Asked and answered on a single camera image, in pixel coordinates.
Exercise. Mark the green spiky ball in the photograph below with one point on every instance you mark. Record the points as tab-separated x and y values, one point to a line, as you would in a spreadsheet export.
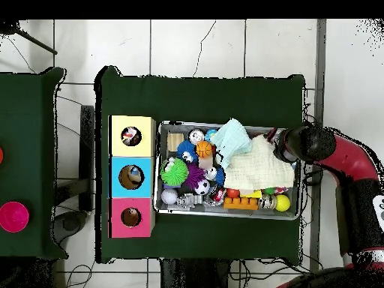
174	172

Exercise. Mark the mint waffle cloth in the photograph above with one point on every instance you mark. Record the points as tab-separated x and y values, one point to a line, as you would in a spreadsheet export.
231	141

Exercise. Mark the multicoloured patterned cloth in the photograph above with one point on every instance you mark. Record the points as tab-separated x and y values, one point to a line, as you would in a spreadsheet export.
131	137

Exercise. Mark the cream waffle cloth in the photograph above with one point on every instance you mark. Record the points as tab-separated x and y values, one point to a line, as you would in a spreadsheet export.
258	171

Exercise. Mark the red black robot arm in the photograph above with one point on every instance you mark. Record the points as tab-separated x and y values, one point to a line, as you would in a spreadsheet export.
348	162

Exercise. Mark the shallow clear mesh bin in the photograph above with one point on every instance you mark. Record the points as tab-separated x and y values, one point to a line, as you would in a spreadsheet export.
165	207

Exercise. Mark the wooden box with three holes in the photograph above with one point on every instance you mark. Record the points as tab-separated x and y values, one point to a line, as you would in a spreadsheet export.
132	204

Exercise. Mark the orange toy basketball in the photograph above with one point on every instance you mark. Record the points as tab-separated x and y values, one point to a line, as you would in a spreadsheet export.
204	149

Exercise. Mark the purple spiky ball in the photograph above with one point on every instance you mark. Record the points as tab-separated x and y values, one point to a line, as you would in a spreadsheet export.
193	177

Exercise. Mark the small soccer ball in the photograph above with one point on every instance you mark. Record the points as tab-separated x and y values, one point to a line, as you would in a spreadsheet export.
202	186

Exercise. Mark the white baseball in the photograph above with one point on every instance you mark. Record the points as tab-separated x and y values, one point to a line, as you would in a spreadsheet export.
169	196

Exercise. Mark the orange toy brick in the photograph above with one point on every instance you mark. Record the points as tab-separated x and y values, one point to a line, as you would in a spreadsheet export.
241	203

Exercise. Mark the yellow ball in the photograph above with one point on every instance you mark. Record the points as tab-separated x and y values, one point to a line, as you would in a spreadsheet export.
282	203

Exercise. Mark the grey round base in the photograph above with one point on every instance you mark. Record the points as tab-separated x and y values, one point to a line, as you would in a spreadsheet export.
71	227

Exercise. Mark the green cloth side table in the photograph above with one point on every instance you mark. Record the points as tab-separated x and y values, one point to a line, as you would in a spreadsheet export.
27	120

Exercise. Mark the pink round disc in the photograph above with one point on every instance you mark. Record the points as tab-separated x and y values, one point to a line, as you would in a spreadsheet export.
13	217

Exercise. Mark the black stand pole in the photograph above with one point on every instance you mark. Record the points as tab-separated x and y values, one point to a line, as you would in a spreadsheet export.
7	27

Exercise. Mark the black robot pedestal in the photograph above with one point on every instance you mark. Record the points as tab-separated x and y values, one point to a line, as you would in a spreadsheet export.
192	276

